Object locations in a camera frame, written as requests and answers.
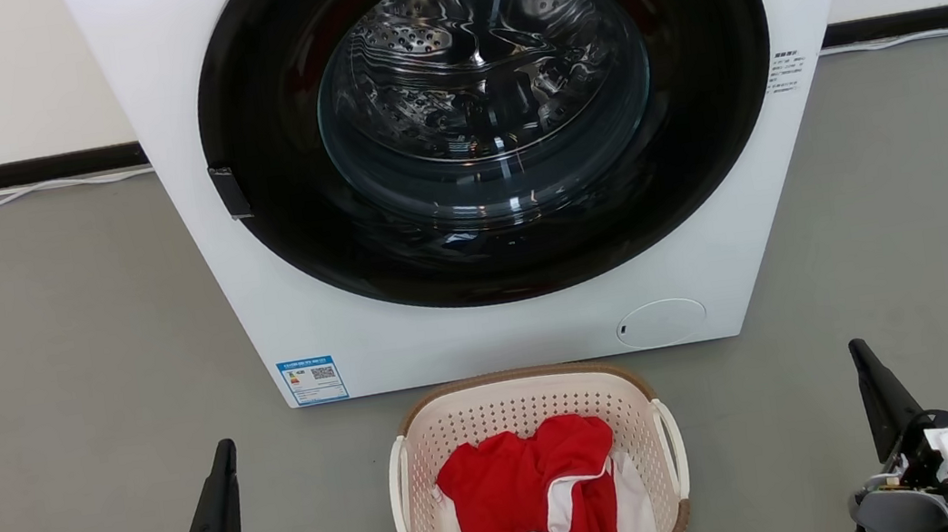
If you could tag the black baseboard strip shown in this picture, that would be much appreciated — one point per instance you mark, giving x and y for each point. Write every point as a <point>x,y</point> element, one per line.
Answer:
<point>927,19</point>
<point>13,173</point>

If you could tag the small text sticker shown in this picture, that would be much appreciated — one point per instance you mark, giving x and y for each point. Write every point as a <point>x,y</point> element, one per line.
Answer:
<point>784,71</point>

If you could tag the blue energy label sticker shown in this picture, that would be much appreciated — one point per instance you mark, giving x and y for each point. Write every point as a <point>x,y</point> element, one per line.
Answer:
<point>312,381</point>

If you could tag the glass door window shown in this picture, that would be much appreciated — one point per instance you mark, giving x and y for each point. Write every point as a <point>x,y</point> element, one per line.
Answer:
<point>483,91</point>

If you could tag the oval white filter cover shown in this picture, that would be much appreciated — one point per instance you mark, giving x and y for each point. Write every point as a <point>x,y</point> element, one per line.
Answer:
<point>661,323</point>

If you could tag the cream perforated laundry basket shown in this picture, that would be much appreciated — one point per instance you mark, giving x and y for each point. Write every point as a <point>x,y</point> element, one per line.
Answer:
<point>458,419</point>

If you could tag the red garment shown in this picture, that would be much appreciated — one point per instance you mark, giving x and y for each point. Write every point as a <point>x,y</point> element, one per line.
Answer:
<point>513,490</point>

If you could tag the white garment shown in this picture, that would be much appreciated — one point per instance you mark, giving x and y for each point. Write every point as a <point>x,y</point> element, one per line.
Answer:
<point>633,501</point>

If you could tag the white front-load washing machine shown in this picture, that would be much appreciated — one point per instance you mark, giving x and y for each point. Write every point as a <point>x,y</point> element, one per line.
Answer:
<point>465,340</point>

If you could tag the black round washer door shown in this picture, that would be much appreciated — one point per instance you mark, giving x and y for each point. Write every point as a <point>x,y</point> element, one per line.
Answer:
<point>275,146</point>

